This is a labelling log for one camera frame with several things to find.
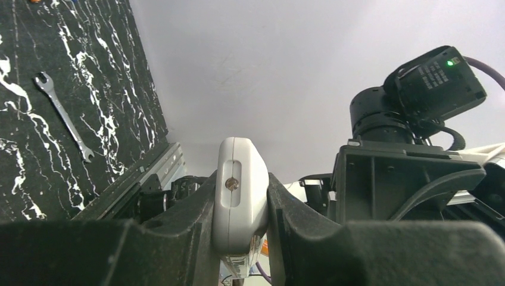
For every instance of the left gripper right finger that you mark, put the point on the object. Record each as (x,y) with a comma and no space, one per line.
(306,248)

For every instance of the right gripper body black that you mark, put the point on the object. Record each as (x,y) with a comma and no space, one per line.
(393,181)

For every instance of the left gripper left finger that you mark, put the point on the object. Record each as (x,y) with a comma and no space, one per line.
(173,248)

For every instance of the white remote control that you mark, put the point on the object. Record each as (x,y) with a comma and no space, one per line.
(240,215)

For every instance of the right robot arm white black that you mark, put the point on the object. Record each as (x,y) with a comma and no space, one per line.
(411,107)

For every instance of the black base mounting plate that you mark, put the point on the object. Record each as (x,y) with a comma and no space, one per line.
(120,193)

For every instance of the silver open-end wrench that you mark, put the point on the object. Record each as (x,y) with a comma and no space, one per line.
(45,83)

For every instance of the aluminium frame rail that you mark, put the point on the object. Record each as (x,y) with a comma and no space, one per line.
(166,166)

